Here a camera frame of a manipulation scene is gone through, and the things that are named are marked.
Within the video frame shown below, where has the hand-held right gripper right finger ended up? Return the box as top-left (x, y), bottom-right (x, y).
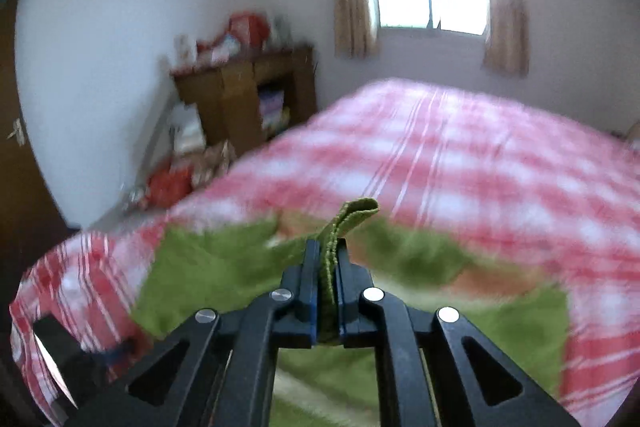
top-left (336, 238), bottom-right (583, 427)

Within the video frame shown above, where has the wooden desk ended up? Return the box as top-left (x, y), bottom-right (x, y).
top-left (170, 44), bottom-right (319, 154)

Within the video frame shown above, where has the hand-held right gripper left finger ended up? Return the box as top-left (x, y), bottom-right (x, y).
top-left (85, 239), bottom-right (321, 427)

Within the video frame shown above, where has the bed with red plaid sheet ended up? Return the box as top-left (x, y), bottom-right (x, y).
top-left (10, 77), bottom-right (640, 423)

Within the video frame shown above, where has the red bag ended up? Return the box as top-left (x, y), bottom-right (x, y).
top-left (146, 159), bottom-right (194, 208)

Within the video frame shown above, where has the white paper bag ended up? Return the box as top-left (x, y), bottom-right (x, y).
top-left (169, 104), bottom-right (206, 154)

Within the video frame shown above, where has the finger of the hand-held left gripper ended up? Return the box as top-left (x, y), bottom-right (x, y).
top-left (95, 338), bottom-right (137, 370)

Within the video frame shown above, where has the green knit garment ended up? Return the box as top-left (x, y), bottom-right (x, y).
top-left (131, 197), bottom-right (569, 427)

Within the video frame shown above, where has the stack of books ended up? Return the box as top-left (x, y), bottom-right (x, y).
top-left (257, 89), bottom-right (291, 131)

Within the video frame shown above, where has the patterned bag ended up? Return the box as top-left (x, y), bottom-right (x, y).
top-left (192, 141), bottom-right (237, 186)

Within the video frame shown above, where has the red packaging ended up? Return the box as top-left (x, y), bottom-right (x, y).
top-left (227, 11), bottom-right (272, 54)

